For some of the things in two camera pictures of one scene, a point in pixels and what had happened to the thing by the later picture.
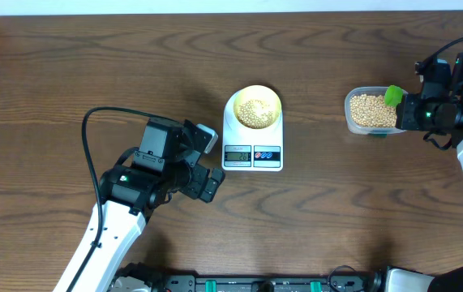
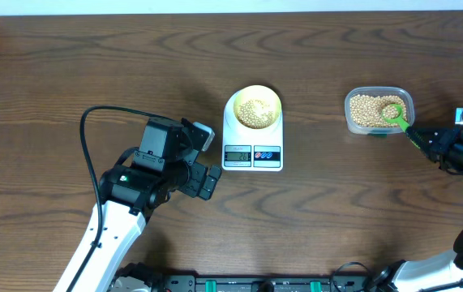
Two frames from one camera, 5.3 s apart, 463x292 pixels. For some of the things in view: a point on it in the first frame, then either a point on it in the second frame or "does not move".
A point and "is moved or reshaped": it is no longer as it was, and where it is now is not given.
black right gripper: x=406 y=120 → x=439 y=149
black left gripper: x=195 y=187 does not move
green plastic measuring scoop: x=393 y=95 is moved or reshaped
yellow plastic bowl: x=257 y=106 does not move
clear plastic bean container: x=366 y=112 does not move
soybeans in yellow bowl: x=248 y=116 does not move
